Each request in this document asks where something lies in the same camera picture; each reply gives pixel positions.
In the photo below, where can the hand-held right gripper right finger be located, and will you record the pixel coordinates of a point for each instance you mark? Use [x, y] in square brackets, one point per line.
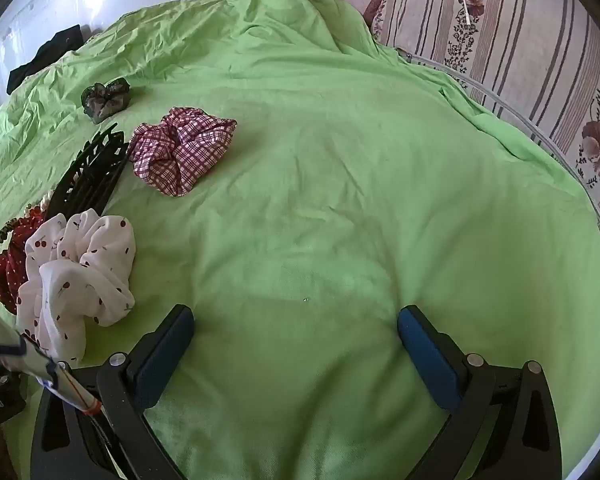
[427, 365]

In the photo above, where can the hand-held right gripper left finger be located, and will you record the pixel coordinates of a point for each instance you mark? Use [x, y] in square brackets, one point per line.
[162, 357]

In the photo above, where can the white cherry print scrunchie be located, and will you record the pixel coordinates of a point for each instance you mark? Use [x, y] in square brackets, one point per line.
[80, 270]

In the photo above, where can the red polka dot scrunchie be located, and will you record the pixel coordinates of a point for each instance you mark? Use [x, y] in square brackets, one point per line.
[7, 270]

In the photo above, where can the black hair claw clip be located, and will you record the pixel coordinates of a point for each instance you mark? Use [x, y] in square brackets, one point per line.
[87, 180]

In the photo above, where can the green bed sheet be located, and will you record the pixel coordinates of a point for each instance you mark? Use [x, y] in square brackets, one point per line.
[330, 185]

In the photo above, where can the red plaid scrunchie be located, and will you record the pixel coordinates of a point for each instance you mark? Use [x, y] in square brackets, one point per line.
[180, 152]

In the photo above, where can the dark green scrunchie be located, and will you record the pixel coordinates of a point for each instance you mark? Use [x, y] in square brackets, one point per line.
[102, 100]

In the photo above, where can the silver curved tube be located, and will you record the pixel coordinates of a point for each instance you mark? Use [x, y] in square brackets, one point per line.
[500, 105]

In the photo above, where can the black cloth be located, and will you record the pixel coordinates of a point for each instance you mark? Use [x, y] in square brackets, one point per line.
[45, 57]

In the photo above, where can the striped floral cushion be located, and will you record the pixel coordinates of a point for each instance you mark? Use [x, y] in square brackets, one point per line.
[520, 45]

